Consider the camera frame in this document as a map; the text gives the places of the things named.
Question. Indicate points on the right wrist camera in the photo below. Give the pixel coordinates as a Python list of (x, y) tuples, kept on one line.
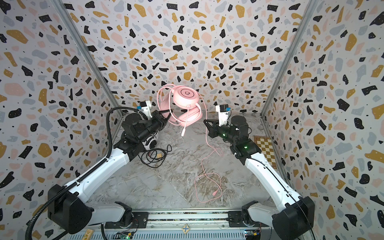
[(224, 112)]

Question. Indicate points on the white black headphones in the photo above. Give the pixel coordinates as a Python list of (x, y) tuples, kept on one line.
[(151, 142)]

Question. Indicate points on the wooden tile on rail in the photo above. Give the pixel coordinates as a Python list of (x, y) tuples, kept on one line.
[(185, 229)]

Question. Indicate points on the wooden chessboard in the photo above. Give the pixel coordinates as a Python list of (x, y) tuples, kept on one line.
[(266, 145)]

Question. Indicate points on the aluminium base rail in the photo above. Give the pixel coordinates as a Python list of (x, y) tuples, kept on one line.
[(205, 224)]

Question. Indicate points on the pink headphones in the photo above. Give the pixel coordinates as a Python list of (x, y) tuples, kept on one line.
[(183, 97)]

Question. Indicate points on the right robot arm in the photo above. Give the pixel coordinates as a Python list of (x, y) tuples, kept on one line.
[(292, 215)]

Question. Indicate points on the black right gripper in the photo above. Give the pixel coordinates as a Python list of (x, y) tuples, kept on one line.
[(214, 129)]

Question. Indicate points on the wooden block at rail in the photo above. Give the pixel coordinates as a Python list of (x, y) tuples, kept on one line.
[(88, 234)]

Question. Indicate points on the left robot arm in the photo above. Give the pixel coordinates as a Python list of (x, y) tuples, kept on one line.
[(68, 207)]

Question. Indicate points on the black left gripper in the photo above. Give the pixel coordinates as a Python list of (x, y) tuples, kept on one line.
[(157, 117)]

